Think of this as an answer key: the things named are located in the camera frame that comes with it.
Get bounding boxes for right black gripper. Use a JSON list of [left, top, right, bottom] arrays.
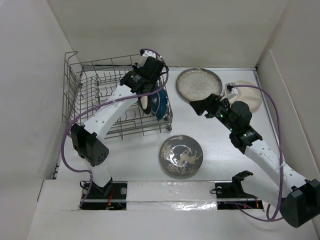
[[189, 93, 236, 133]]

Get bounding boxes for cream plate brown rim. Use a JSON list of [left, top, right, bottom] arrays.
[[139, 96, 151, 115]]

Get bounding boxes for blue leaf shaped plate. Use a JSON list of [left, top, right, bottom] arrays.
[[150, 89, 168, 121]]

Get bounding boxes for grey deer pattern plate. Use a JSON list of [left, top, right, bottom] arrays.
[[159, 135, 204, 178]]

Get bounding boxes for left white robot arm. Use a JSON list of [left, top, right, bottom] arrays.
[[70, 50, 166, 199]]

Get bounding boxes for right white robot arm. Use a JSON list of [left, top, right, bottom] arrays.
[[189, 94, 320, 228]]

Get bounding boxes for cream divided dish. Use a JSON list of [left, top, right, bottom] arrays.
[[229, 80, 262, 111]]

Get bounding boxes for speckled round plate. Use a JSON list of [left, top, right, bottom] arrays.
[[176, 67, 223, 102]]

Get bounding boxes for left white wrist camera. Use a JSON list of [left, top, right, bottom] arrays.
[[132, 48, 165, 69]]

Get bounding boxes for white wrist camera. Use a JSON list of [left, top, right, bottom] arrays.
[[132, 48, 165, 69], [222, 82, 238, 100]]

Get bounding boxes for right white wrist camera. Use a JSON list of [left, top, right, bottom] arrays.
[[222, 82, 238, 100]]

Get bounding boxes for grey wire dish rack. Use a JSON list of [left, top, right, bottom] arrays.
[[62, 51, 173, 139]]

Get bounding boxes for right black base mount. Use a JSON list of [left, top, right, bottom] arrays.
[[210, 170, 264, 210]]

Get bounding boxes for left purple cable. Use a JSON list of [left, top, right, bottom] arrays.
[[61, 47, 171, 208]]

